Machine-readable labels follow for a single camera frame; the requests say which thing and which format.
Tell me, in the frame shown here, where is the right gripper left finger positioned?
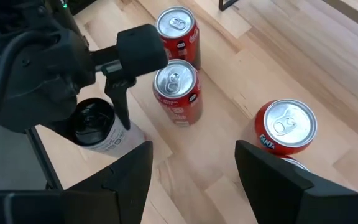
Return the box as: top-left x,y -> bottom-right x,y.
62,141 -> 154,224

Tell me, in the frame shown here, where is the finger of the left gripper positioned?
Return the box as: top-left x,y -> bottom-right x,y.
90,24 -> 168,131

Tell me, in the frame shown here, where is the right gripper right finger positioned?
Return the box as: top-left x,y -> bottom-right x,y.
234,139 -> 316,224

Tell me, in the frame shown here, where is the red Coca-Cola Zero can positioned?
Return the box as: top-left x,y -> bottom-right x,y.
278,154 -> 310,172

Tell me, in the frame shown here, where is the tall grey black-lidded can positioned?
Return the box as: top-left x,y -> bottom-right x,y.
70,97 -> 145,158

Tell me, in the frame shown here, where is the orange-red Fanta can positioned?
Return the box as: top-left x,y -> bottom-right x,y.
241,98 -> 319,156

